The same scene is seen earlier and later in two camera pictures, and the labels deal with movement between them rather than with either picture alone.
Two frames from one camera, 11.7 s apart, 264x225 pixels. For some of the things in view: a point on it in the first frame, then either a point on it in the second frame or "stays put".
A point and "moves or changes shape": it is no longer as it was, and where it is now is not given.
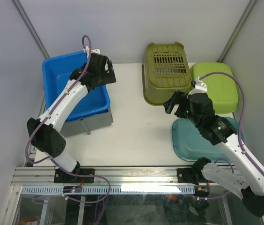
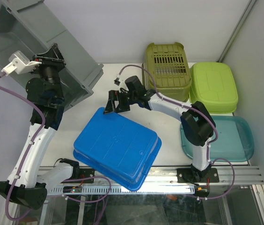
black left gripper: (110, 77) to (53, 57)
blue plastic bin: (56, 71) to (118, 147)
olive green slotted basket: (165, 71) stays put
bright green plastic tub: (222, 89) stays put
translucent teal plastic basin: (189, 145) moves or changes shape
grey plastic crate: (87, 124) to (18, 29)
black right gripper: (179, 97) to (110, 107)
